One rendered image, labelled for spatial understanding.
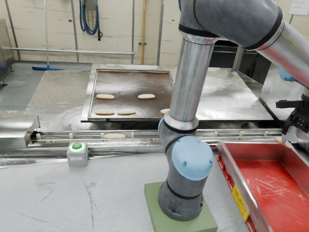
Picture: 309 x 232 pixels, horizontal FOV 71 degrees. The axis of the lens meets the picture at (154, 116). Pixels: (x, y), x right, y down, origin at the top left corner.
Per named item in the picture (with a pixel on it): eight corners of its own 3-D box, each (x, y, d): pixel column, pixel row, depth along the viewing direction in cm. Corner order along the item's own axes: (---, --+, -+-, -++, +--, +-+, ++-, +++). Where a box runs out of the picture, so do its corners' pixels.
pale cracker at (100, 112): (94, 114, 110) (94, 113, 109) (94, 109, 113) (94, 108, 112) (114, 114, 112) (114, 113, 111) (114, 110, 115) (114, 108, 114)
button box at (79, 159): (67, 174, 89) (64, 153, 83) (71, 161, 96) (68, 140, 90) (88, 173, 90) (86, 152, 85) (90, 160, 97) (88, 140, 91)
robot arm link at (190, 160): (171, 199, 62) (180, 165, 54) (162, 164, 73) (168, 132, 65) (210, 195, 64) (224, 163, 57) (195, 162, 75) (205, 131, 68)
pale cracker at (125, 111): (117, 115, 112) (117, 113, 111) (116, 110, 114) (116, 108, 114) (136, 113, 114) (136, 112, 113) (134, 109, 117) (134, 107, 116)
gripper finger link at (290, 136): (288, 152, 81) (301, 131, 77) (275, 143, 85) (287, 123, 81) (294, 152, 82) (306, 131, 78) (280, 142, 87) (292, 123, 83)
